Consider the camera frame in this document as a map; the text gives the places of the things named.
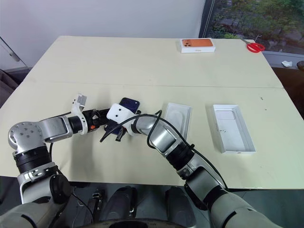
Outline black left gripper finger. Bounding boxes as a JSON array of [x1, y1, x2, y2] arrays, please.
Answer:
[[94, 108, 112, 117], [94, 116, 109, 128]]

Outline grey window ledge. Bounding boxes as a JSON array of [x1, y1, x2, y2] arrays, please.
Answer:
[[261, 50, 304, 70]]

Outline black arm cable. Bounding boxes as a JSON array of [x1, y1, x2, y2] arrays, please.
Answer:
[[99, 109, 229, 190], [48, 111, 73, 156]]

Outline small black buckle block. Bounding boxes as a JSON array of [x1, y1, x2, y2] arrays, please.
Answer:
[[87, 189, 105, 217]]

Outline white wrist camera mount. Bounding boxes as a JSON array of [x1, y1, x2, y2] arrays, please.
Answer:
[[106, 103, 141, 137], [70, 94, 93, 136]]

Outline dark rounded shape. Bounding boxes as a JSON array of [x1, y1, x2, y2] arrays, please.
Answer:
[[104, 186, 139, 220]]

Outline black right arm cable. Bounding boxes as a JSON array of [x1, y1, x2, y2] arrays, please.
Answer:
[[99, 109, 229, 190]]

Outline dark blue smartphone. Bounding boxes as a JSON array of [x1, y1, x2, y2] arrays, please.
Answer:
[[104, 97, 141, 136]]

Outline dark window frame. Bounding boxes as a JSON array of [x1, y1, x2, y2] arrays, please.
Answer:
[[199, 0, 217, 39]]

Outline white phone box lid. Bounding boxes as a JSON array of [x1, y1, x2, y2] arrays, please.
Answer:
[[160, 102, 192, 143]]

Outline thin black wire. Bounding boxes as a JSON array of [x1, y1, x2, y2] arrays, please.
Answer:
[[70, 187, 95, 228]]

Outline grey sofa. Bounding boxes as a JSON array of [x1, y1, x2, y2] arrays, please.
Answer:
[[0, 67, 33, 109]]

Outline white phone box base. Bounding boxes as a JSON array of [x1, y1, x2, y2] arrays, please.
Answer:
[[212, 104, 257, 156]]

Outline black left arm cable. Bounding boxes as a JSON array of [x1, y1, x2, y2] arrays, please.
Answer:
[[48, 111, 73, 156]]

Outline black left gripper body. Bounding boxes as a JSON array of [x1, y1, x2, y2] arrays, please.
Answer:
[[82, 109, 100, 131]]

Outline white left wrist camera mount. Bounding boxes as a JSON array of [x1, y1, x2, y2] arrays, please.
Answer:
[[70, 94, 93, 136]]

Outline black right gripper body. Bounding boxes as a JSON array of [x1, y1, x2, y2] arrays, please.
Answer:
[[118, 125, 130, 138]]

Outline orange printed phone box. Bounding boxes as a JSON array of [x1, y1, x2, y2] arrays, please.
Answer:
[[179, 38, 217, 54]]

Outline dark curved rim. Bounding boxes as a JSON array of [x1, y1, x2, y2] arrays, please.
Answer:
[[77, 217, 193, 228]]

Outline red handled scissors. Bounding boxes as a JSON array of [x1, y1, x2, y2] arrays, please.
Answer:
[[241, 38, 266, 54]]

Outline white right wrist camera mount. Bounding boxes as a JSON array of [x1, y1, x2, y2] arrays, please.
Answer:
[[106, 103, 141, 137]]

